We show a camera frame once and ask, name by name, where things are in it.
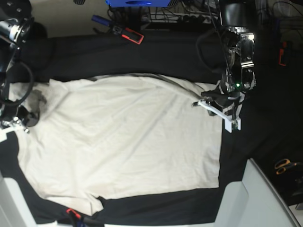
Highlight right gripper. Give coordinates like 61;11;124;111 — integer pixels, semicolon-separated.
0;105;40;134

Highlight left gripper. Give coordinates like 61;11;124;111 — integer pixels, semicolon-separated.
191;80;245;122

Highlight white T-shirt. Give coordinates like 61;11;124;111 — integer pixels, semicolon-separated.
16;74;222;216

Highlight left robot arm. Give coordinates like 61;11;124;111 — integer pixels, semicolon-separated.
196;0;257;124

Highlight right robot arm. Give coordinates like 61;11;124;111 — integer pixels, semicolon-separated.
0;0;39;141

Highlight black table cloth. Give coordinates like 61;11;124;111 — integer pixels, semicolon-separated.
0;29;303;224

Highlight white power strip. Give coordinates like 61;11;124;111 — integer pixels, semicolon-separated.
177;14;212;24

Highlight orange black clamp right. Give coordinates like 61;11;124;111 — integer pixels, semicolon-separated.
278;41;293;67

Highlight blue orange clamp tool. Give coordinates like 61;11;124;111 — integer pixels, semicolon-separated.
91;15;144;45

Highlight orange clamp bottom edge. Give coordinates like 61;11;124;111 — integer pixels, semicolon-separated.
66;208;81;219

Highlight blue plastic box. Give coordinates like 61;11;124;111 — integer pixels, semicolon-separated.
105;0;170;7

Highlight white table frame left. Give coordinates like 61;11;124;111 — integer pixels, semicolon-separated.
0;176;58;227

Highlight white table frame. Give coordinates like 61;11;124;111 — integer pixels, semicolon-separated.
214;158;300;227
0;176;58;227

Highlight orange handled scissors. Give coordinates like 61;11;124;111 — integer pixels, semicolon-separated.
274;158;303;175

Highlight white table frame right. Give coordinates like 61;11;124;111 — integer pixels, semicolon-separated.
214;158;300;227

